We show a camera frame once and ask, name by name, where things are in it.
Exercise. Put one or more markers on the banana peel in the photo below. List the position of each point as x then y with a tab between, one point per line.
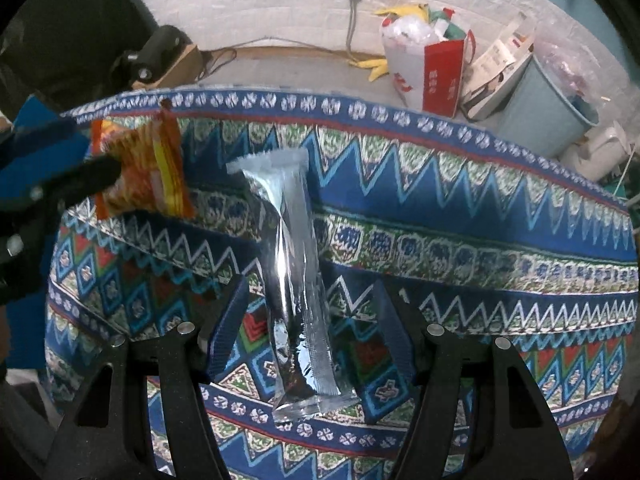
372	66
405	11

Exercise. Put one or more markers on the orange snack bag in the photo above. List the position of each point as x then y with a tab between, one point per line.
145	175

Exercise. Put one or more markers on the teal plastic bin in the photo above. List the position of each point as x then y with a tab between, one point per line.
540	110

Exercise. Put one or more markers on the black panel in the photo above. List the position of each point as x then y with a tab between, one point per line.
65	25

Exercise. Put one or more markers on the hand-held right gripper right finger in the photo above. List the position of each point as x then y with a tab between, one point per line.
395	330

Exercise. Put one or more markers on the brown cardboard box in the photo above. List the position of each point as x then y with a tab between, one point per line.
186	64

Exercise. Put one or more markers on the clear plastic bin liner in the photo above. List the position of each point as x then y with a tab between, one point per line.
570	60

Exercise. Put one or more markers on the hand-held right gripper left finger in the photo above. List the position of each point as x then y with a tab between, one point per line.
227	325

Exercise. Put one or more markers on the patterned blue tablecloth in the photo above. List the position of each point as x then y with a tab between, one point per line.
450	220

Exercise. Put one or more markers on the blue cardboard box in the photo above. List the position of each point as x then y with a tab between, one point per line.
65	155

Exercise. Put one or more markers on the printed white paper bag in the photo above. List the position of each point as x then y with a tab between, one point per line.
495	67

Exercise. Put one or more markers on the black device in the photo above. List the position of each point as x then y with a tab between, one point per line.
160	46

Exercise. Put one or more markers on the white plastic container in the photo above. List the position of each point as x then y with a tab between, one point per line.
602	152

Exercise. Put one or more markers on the silver foil snack packet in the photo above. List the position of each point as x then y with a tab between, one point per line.
295	270

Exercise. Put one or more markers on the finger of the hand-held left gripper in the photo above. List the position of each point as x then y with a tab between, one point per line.
47	130
85	176

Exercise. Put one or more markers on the red and white shopping bag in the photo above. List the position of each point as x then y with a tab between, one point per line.
440	75

